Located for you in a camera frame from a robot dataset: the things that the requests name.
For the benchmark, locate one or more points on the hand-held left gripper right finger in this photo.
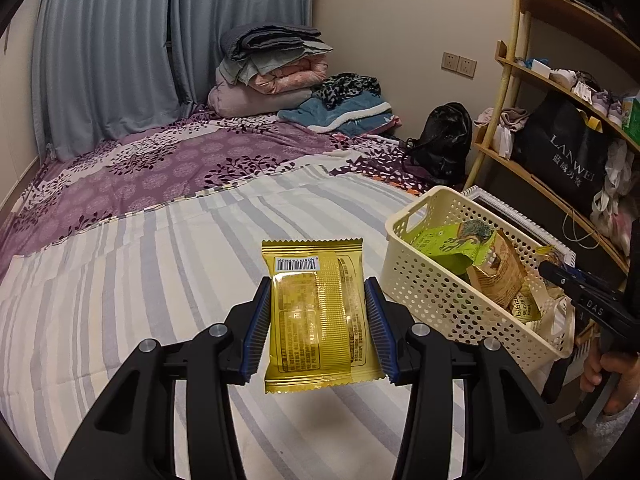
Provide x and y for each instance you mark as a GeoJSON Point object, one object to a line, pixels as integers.
{"type": "Point", "coordinates": [377, 330]}

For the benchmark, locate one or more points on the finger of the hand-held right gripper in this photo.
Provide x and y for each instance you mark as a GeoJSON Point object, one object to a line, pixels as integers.
{"type": "Point", "coordinates": [555, 274]}
{"type": "Point", "coordinates": [590, 280]}

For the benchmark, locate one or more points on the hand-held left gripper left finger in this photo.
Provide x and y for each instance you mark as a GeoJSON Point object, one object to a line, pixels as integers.
{"type": "Point", "coordinates": [257, 325]}

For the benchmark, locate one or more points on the yellow biscuit packet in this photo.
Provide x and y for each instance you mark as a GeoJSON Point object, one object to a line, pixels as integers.
{"type": "Point", "coordinates": [525, 312]}

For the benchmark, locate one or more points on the brown snack bag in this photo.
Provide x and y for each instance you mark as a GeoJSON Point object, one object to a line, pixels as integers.
{"type": "Point", "coordinates": [500, 280]}

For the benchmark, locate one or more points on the small gold foil snack packet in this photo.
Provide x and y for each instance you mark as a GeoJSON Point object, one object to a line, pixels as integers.
{"type": "Point", "coordinates": [315, 320]}

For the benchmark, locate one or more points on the cream perforated plastic basket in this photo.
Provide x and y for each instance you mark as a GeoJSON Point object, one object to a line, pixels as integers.
{"type": "Point", "coordinates": [435, 290]}

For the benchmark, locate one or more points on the green seaweed snack packet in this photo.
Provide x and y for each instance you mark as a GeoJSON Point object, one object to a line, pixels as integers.
{"type": "Point", "coordinates": [445, 247]}

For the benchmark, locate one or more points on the person's right hand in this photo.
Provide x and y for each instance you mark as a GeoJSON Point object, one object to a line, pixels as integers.
{"type": "Point", "coordinates": [625, 380]}

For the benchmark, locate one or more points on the white framed panel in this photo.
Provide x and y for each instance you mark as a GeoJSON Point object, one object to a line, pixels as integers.
{"type": "Point", "coordinates": [492, 201]}

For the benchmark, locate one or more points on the white hanging plastic bags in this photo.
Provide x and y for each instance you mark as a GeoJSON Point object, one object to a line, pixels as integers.
{"type": "Point", "coordinates": [615, 180]}

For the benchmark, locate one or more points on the striped blanket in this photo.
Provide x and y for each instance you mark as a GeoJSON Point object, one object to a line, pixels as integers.
{"type": "Point", "coordinates": [150, 285]}

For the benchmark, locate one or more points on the black printed shopping bag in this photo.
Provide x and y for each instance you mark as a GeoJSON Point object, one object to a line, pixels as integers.
{"type": "Point", "coordinates": [560, 150]}

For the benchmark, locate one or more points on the beige cloth on rack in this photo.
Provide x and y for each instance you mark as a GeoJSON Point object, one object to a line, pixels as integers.
{"type": "Point", "coordinates": [505, 120]}

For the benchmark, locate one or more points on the green box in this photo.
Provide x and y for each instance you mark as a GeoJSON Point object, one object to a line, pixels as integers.
{"type": "Point", "coordinates": [632, 116]}

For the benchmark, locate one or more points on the purple and white shoes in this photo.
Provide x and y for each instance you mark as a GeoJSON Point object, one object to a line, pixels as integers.
{"type": "Point", "coordinates": [607, 104]}

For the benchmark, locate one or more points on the black backpack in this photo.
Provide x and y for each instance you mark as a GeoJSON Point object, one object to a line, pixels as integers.
{"type": "Point", "coordinates": [445, 135]}

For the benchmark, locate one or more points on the purple floral bedsheet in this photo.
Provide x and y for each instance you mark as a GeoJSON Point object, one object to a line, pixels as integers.
{"type": "Point", "coordinates": [175, 160]}

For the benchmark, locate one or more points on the small white box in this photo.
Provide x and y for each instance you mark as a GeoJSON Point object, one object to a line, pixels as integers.
{"type": "Point", "coordinates": [540, 66]}

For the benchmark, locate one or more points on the blue fleece garment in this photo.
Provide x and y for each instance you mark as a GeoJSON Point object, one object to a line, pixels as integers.
{"type": "Point", "coordinates": [340, 112]}

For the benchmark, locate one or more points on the wooden shelf rack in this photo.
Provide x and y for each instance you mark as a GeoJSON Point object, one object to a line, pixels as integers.
{"type": "Point", "coordinates": [517, 35]}

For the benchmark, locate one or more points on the leopard print cloth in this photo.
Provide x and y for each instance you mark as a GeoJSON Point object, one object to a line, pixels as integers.
{"type": "Point", "coordinates": [345, 87]}

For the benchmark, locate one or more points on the folded pink floral quilt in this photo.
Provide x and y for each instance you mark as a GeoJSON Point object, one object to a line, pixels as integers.
{"type": "Point", "coordinates": [295, 75]}

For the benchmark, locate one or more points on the folded grey-green cloth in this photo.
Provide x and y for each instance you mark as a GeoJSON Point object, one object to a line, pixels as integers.
{"type": "Point", "coordinates": [260, 65]}

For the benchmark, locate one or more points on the folded dark grey blanket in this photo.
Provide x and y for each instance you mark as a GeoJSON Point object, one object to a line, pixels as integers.
{"type": "Point", "coordinates": [265, 37]}

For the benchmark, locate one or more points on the blue-grey curtain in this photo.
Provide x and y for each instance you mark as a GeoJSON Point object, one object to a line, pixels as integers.
{"type": "Point", "coordinates": [125, 50]}

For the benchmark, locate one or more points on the wall outlet plate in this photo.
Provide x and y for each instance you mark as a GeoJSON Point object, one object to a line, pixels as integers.
{"type": "Point", "coordinates": [450, 61]}
{"type": "Point", "coordinates": [467, 67]}

